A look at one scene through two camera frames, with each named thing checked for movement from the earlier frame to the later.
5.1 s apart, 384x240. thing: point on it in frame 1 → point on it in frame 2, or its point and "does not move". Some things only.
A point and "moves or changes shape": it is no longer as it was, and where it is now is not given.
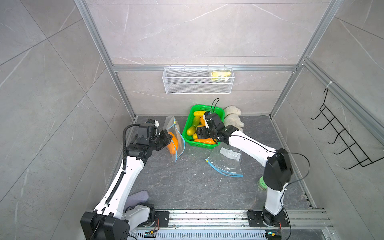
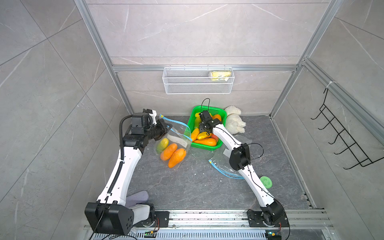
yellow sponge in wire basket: x=219 y=75 does not move
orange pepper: x=173 y=144 moves or changes shape
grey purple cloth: x=136 y=198 does not move
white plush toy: x=232 y=117 does not move
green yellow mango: x=191 y=130 moves or changes shape
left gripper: x=162 y=135 → x=159 y=125
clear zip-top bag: x=176 y=145 moves or changes shape
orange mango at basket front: x=210 y=141 does not move
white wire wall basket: x=197 y=80 does not move
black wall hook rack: x=341 y=131 does not move
